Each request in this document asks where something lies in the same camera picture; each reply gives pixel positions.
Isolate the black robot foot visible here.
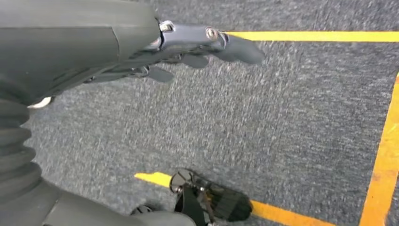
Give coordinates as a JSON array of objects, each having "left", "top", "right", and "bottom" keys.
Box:
[{"left": 169, "top": 169, "right": 253, "bottom": 226}]

